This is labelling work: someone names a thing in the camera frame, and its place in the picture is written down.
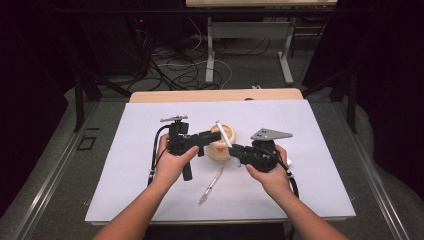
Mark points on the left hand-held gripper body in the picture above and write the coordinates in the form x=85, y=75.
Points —
x=178, y=141

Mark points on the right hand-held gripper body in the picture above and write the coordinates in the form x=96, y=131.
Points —
x=263, y=156

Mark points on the white pen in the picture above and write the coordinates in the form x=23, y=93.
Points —
x=224, y=135

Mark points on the cream ringed pen holder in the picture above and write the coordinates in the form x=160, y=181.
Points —
x=218, y=151

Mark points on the short white tube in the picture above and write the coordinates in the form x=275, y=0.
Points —
x=289, y=162

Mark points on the clear pen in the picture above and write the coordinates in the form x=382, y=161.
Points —
x=210, y=186

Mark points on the person's right hand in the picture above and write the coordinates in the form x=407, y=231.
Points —
x=276, y=181

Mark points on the person's left hand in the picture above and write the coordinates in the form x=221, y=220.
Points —
x=168, y=168

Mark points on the wooden table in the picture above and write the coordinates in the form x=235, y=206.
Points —
x=200, y=96

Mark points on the black metal stand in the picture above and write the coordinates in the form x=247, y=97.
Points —
x=79, y=100
x=351, y=100

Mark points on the white desk with metal legs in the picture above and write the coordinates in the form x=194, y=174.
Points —
x=250, y=30

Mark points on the dark computer box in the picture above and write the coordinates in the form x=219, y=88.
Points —
x=113, y=43

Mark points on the metal floor rail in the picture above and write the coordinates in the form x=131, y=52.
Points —
x=50, y=180
x=376, y=180

